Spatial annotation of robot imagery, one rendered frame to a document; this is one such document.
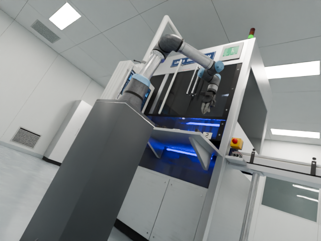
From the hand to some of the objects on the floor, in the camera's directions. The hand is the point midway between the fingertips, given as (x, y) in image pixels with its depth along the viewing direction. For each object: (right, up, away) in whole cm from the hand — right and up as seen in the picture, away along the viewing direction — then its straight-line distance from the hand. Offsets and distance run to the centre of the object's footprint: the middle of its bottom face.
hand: (203, 112), depth 139 cm
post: (-14, -112, -20) cm, 114 cm away
